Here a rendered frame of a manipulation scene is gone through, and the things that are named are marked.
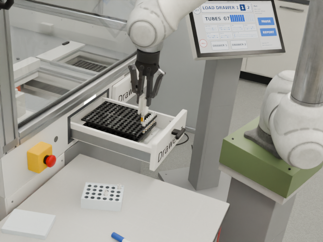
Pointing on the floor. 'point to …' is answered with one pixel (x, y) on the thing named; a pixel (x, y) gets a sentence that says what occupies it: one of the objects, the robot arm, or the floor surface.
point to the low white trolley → (187, 207)
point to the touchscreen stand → (210, 132)
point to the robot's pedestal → (254, 211)
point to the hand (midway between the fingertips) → (143, 104)
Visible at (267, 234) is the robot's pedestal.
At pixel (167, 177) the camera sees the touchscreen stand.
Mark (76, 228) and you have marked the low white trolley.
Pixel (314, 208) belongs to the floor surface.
